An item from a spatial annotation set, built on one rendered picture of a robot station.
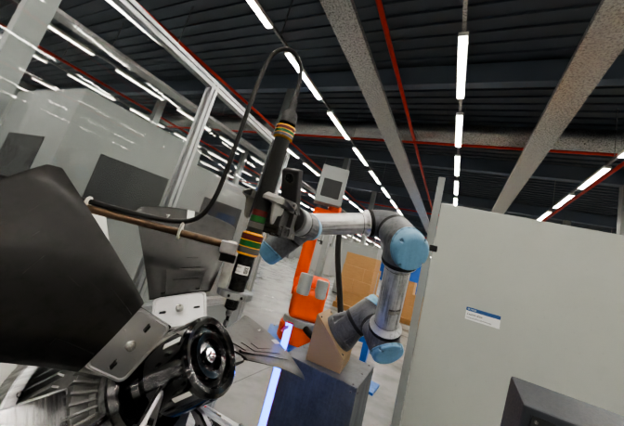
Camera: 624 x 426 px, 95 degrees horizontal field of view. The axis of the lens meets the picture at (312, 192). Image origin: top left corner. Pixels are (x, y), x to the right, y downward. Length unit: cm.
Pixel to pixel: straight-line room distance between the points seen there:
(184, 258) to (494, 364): 210
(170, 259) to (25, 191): 28
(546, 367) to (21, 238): 245
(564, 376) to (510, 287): 53
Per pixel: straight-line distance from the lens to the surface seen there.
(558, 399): 95
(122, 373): 55
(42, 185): 48
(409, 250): 91
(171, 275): 64
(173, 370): 50
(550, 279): 244
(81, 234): 48
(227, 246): 59
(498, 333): 238
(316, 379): 125
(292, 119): 64
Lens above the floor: 142
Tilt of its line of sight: 11 degrees up
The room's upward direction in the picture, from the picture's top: 15 degrees clockwise
